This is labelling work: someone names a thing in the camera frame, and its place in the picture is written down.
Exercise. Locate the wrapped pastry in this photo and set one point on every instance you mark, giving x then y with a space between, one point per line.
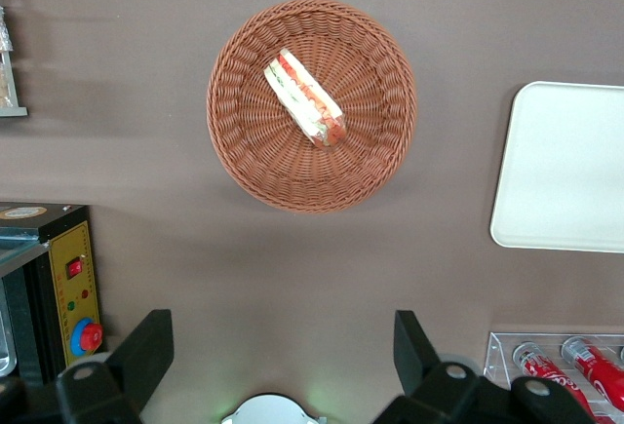
5 29
4 83

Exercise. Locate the steel pan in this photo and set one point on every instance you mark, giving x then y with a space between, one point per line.
6 341

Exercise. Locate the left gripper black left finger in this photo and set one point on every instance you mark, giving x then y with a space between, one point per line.
127 365

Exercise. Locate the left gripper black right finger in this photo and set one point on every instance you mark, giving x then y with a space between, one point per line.
424 385

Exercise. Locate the black yellow food warmer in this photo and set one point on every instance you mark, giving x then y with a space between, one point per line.
73 253

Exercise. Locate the triangle sandwich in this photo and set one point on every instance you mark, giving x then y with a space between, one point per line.
304 97

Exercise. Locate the beige plastic tray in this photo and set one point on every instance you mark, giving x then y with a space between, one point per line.
565 165

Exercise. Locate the clear acrylic bottle rack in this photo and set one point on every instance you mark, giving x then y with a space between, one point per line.
497 351

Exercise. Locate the red cola bottle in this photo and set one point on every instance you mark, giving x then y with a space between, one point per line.
541 365
597 368
604 418

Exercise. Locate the red and blue knob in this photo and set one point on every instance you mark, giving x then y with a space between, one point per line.
88 336

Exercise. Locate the grey pastry rack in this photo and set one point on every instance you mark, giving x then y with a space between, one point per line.
12 111

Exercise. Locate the round brown wicker basket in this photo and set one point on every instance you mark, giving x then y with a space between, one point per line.
370 102

